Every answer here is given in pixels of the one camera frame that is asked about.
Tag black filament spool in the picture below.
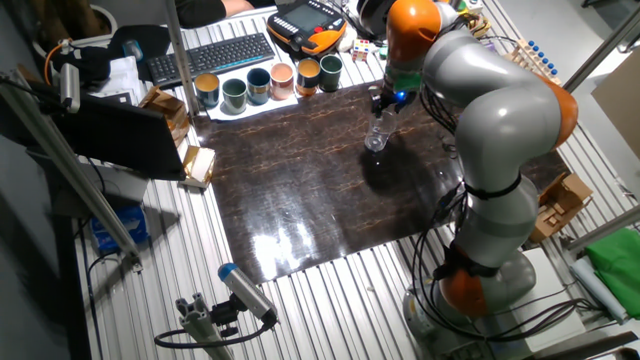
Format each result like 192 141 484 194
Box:
355 0 397 39

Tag black mouse pad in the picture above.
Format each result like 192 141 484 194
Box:
106 24 172 67

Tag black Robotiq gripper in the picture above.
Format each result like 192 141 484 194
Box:
368 85 420 118

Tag gold white small box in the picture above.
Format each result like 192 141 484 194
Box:
180 144 218 191

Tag pink ceramic cup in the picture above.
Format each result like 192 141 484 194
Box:
269 62 296 102

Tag silver camera with blue end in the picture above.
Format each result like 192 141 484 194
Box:
216 262 279 324

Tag green cloth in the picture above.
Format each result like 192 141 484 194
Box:
585 227 640 320

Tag white paper roll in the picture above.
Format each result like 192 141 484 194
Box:
569 255 630 326

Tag aluminium frame bar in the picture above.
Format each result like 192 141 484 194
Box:
566 204 640 254
563 7 640 94

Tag long diagonal aluminium profile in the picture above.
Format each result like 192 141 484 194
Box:
0 69 145 274

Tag brown cardboard sheet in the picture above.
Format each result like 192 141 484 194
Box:
590 47 640 162

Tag blue cup with yellow inside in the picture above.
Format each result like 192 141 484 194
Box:
193 72 222 110

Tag open brown cardboard box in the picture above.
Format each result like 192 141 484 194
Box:
528 171 595 244

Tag Rubik's cube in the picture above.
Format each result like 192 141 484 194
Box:
351 38 373 64

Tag black camera cable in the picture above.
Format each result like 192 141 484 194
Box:
153 318 277 350

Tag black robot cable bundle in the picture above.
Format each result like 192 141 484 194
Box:
409 169 602 346

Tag clear plastic cup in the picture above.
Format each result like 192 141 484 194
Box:
363 108 399 154

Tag blue plastic packet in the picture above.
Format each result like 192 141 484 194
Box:
90 204 150 254

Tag small brown cardboard box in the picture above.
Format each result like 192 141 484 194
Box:
138 85 192 148

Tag orange black teach pendant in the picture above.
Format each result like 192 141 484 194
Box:
265 0 349 57

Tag black laptop screen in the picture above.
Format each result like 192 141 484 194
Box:
48 91 188 183

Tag dark green ceramic cup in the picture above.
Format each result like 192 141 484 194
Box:
318 53 345 94

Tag person's forearm in black sleeve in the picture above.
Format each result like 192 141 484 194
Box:
174 0 257 30

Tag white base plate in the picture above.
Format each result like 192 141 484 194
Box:
508 246 587 352

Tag aluminium frame pole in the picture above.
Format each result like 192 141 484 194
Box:
164 0 199 119

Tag orange cable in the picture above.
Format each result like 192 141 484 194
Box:
43 38 74 87

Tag grey aluminium camera mount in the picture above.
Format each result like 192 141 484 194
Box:
174 292 236 360

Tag grey computer mouse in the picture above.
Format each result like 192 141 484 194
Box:
121 39 145 63

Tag blue cup with gold band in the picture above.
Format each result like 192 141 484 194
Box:
245 67 273 107

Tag silver depth camera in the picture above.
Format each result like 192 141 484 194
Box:
58 62 82 114

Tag white round pot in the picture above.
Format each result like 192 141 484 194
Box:
31 3 119 59

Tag white paper sheet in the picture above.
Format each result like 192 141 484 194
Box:
203 63 300 123

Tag dark brown marble mat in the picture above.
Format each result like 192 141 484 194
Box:
192 79 572 286

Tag black cloth lump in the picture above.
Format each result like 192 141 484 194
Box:
51 45 113 85

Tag navy cup with orange base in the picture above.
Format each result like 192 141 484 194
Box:
295 57 323 98

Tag black computer keyboard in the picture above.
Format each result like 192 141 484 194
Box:
146 32 277 89

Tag white paper stack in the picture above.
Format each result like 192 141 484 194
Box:
88 55 147 100

